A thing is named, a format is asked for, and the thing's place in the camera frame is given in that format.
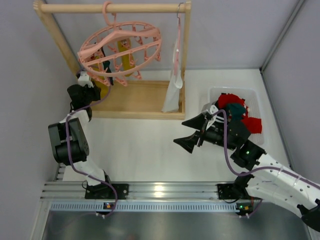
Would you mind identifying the dark green sock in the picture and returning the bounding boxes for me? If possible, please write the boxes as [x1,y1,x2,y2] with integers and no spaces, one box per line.
[91,47,114,86]
[226,103,247,122]

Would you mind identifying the red sock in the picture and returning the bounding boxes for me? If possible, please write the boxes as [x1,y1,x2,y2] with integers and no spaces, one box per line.
[217,93,248,117]
[241,117,263,134]

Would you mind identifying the yellow sock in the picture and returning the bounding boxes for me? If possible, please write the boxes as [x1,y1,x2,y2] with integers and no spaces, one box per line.
[90,63,108,99]
[117,38,135,71]

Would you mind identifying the pink round clip hanger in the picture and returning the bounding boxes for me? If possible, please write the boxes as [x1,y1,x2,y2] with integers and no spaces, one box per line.
[77,1,162,86]

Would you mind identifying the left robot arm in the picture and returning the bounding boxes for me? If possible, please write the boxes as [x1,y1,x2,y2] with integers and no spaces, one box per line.
[48,83,118,200]

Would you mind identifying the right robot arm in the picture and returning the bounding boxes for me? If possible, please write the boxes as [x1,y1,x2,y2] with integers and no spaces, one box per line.
[174,113,320,231]

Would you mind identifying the white cloth on hanger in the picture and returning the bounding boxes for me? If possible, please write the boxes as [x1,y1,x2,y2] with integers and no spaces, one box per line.
[161,43,184,113]

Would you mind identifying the pink metal-hook hanger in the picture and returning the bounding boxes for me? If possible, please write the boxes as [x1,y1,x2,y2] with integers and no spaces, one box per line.
[174,2,183,75]

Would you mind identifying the black white striped sock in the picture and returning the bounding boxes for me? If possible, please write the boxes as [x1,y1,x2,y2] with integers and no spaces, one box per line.
[214,101,231,124]

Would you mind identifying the white plastic basket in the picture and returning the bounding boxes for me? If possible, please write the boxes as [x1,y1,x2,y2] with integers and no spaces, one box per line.
[207,86,265,146]

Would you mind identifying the wooden clothes rack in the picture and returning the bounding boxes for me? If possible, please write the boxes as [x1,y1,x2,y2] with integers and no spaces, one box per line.
[33,0,192,120]

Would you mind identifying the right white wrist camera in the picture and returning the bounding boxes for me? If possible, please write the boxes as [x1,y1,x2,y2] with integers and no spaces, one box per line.
[201,103,219,130]

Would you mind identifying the white slotted cable duct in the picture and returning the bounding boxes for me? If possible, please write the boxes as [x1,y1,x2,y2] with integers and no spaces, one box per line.
[50,201,252,213]

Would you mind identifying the aluminium mounting rail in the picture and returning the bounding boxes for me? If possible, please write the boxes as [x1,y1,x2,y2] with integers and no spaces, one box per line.
[41,181,313,201]

